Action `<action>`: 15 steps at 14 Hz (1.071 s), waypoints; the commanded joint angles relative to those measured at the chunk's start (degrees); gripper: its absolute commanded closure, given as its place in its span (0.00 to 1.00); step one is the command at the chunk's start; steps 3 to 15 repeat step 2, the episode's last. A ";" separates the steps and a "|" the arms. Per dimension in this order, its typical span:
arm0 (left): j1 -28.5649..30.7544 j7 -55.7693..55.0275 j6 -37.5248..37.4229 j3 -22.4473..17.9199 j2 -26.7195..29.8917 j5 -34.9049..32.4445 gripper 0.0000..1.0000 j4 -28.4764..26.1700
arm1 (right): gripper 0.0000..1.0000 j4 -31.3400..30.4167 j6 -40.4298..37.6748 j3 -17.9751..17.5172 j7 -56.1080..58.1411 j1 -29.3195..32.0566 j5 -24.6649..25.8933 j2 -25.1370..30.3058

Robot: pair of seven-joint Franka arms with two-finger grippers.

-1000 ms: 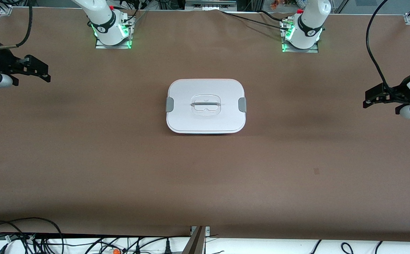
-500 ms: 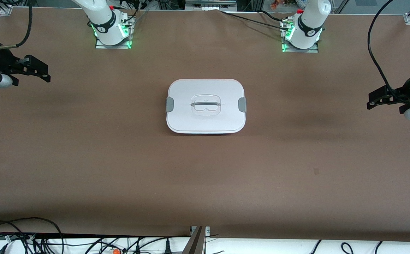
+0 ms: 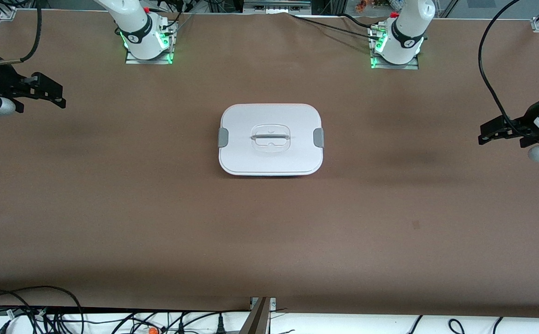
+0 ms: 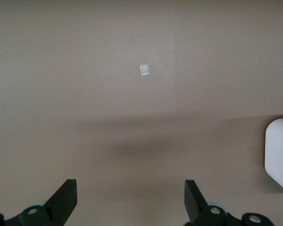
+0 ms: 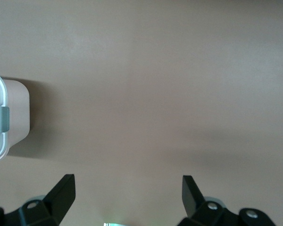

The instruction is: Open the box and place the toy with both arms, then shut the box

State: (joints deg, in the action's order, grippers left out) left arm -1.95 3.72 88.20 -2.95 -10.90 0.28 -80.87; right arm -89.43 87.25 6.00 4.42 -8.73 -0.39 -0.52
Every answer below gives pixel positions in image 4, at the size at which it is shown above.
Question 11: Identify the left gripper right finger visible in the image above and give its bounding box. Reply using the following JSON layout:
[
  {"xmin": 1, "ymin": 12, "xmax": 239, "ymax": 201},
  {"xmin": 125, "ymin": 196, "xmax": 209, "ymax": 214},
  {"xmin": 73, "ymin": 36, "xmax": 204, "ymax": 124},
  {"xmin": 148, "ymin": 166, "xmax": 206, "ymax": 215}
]
[{"xmin": 183, "ymin": 179, "xmax": 275, "ymax": 226}]

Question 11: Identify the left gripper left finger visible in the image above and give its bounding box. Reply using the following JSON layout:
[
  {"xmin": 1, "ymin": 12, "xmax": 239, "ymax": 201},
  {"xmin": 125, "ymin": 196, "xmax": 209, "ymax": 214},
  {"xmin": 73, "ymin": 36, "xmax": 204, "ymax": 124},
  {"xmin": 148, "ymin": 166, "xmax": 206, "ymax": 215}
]
[{"xmin": 0, "ymin": 179, "xmax": 78, "ymax": 226}]

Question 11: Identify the pink plastic box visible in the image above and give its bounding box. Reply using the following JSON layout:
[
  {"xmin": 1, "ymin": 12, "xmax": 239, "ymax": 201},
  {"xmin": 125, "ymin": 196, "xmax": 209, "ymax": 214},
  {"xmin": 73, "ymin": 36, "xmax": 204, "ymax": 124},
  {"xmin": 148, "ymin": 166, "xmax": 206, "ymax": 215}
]
[{"xmin": 265, "ymin": 117, "xmax": 283, "ymax": 192}]

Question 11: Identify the small clear tape piece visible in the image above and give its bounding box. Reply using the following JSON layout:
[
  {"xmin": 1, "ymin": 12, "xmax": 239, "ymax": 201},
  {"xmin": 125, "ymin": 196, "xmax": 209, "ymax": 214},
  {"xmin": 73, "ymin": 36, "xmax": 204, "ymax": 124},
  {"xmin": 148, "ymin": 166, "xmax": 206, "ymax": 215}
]
[{"xmin": 139, "ymin": 64, "xmax": 150, "ymax": 77}]

